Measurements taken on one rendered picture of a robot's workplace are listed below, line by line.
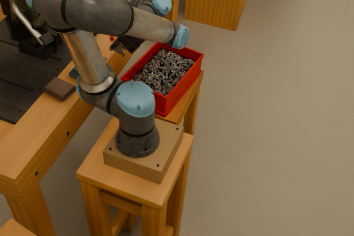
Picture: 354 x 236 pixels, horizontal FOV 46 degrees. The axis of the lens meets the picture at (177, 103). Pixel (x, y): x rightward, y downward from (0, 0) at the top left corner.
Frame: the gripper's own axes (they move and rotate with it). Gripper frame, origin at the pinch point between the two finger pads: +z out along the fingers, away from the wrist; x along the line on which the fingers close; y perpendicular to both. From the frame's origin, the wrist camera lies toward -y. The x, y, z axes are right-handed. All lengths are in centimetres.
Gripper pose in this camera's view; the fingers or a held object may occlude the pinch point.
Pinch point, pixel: (110, 47)
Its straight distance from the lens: 169.5
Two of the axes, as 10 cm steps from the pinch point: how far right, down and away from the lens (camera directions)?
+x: 3.6, -6.7, 6.5
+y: 7.3, 6.4, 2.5
